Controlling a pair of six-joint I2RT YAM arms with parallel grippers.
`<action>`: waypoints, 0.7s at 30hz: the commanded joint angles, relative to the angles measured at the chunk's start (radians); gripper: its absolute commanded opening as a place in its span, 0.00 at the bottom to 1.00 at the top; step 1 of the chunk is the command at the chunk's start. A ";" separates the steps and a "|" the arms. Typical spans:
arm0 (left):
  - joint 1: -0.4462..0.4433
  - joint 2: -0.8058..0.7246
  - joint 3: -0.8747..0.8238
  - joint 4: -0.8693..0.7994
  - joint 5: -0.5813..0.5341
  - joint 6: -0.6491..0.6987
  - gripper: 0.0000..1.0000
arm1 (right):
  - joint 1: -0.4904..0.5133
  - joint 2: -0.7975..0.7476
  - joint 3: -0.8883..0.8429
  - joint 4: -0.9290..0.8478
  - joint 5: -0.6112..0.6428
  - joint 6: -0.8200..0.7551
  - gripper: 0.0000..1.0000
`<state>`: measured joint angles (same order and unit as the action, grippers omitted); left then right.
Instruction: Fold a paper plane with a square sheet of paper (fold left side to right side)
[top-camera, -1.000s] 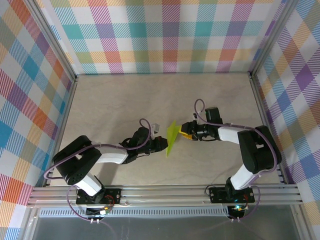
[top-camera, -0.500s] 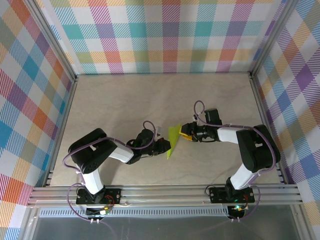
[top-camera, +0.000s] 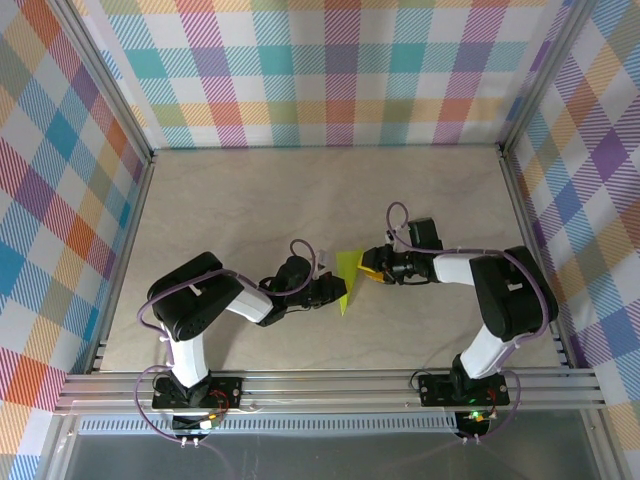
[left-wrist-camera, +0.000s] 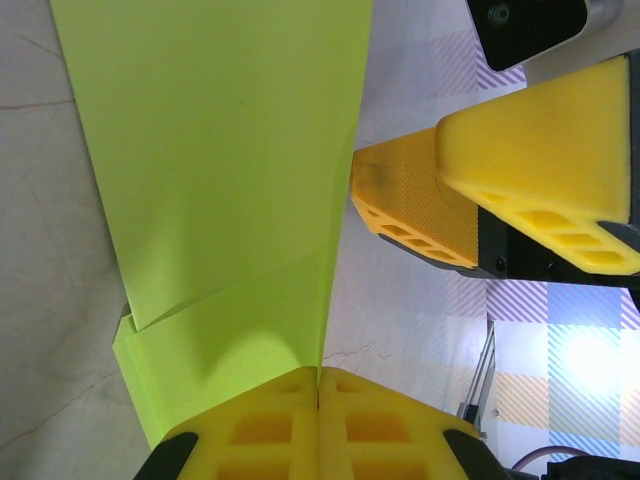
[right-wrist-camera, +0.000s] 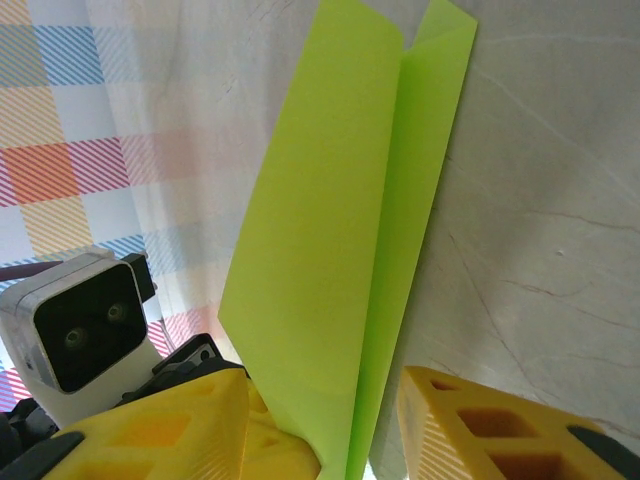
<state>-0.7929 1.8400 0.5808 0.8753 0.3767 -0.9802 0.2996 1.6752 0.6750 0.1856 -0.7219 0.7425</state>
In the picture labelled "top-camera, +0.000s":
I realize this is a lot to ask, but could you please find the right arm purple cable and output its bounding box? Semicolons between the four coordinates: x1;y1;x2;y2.
387;201;560;446

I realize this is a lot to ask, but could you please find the aluminium frame crossbar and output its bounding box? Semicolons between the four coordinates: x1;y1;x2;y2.
53;367;607;417

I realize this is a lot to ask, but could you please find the yellow-green paper sheet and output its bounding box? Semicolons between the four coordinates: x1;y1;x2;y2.
335;247;366;318

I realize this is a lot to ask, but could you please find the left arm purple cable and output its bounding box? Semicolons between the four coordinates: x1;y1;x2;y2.
138;238;321;450

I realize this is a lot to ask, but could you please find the aluminium table side rail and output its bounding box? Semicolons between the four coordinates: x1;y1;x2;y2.
82;149;159;375
497;144;572;370

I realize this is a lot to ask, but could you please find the slotted grey cable duct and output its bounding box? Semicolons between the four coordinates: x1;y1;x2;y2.
78;417;460;435

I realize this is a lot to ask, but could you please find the aluminium frame post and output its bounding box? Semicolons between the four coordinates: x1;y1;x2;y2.
47;0;157;169
496;0;604;159

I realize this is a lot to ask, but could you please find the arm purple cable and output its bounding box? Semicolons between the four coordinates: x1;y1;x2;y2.
387;201;560;446
138;238;321;450

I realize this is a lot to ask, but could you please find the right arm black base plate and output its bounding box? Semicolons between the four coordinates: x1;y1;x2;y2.
417;372;511;407

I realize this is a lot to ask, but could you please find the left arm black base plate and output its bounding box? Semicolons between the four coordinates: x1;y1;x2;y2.
151;375;245;409

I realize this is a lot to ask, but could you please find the grey metal sheet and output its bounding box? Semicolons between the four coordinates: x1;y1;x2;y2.
62;430;604;480

